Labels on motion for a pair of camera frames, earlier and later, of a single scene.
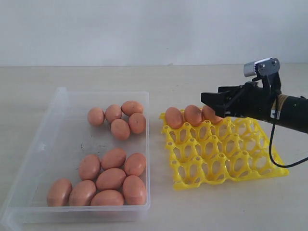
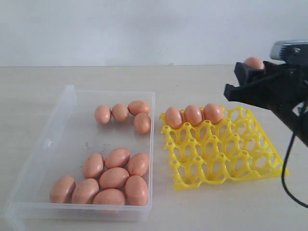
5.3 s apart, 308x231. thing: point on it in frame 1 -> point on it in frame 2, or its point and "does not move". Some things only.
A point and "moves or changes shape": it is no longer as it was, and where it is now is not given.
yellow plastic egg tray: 208,153 does not move
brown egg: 193,115 does not move
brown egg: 113,112 -> 120,112
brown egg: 173,117 does not move
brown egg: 134,191 does not move
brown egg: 108,197 does not move
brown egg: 209,114 does not move
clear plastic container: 91,160 moves or changes shape
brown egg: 120,129 -> 254,62
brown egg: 96,116 -> 103,114
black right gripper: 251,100 -> 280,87
